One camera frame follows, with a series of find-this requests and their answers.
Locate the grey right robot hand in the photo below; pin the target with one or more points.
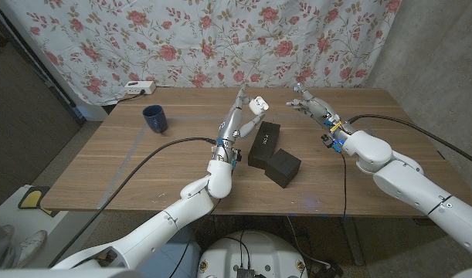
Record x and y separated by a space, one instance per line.
316 110

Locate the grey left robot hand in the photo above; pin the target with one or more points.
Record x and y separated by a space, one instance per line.
229 127

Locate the white airpods case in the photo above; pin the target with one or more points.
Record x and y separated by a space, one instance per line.
257 105

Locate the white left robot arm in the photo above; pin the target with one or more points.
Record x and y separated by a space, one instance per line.
162 228

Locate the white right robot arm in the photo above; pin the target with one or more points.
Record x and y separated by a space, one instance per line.
413 185

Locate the long black box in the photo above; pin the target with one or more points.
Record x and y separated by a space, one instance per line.
265 144

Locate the black cube box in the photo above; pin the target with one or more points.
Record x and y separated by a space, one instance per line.
284 168

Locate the dark blue mug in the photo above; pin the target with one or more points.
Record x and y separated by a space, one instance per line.
154 117

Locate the white power strip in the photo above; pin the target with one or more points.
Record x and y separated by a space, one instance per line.
140 87

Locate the floral backdrop cloth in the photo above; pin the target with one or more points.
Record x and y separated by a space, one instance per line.
181 38

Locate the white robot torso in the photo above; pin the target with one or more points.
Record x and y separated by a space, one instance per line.
255 251

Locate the grey metal table leg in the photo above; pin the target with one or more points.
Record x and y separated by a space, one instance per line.
353 243

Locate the black plug adapter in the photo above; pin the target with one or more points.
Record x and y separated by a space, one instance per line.
330 270

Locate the yellow black foot pedal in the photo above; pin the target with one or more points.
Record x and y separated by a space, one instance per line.
31 198

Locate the white sneaker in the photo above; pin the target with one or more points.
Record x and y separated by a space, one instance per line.
31 247

